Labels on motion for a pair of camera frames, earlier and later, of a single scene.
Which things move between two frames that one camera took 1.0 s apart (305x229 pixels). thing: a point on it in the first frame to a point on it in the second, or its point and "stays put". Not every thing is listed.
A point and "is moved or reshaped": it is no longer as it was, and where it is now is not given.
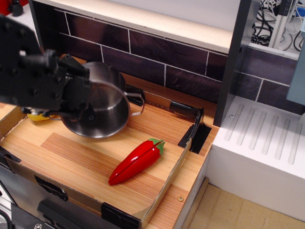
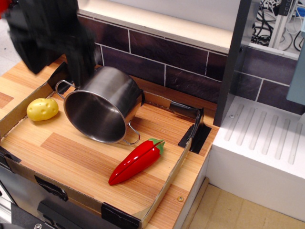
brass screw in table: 180,199 stays put
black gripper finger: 76,102 to 80,66
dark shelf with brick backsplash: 189,52 stays put
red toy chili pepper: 137,160 stays put
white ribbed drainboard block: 259,152 stays put
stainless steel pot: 109,100 is moved or reshaped
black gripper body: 31,78 to 45,29
